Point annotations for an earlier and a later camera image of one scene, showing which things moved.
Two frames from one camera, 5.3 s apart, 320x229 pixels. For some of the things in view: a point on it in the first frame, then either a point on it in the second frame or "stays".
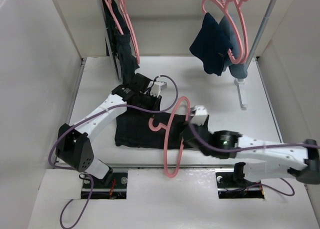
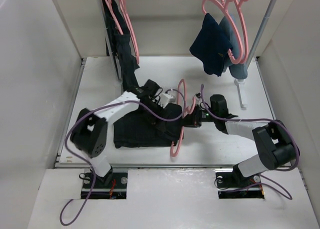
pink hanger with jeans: x=238 y=8 stays
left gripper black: x=156 y=102 -> x=159 y=123
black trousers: x=134 y=130 stays
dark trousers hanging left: x=117 y=44 stays
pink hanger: x=166 y=128 -> x=187 y=110
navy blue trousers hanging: x=212 y=44 stays
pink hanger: x=109 y=4 stays
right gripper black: x=205 y=126 -> x=192 y=120
